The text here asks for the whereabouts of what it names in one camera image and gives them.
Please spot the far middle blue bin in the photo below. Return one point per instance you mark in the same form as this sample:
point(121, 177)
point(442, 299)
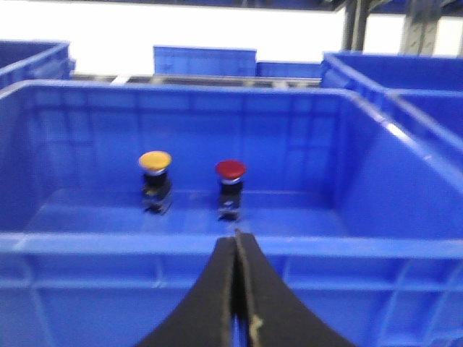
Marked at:
point(180, 60)

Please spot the right blue plastic bin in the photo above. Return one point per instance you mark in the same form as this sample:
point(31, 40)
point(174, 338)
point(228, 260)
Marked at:
point(113, 198)

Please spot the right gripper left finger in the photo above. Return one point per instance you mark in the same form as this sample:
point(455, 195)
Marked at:
point(204, 316)

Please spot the far right blue bin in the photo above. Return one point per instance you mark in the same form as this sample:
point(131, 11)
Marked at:
point(422, 93)

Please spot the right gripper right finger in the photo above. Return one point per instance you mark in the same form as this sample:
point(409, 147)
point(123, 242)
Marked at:
point(272, 314)

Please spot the yellow mushroom push button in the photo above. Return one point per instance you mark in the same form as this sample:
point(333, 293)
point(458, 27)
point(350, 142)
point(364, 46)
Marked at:
point(157, 185)

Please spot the red mushroom push button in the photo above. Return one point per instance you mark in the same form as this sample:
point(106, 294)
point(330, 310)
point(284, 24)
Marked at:
point(231, 183)

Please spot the left blue plastic bin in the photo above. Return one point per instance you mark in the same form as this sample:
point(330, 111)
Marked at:
point(35, 60)

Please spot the blue plastic bin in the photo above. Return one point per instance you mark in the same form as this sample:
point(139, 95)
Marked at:
point(113, 198)
point(35, 60)

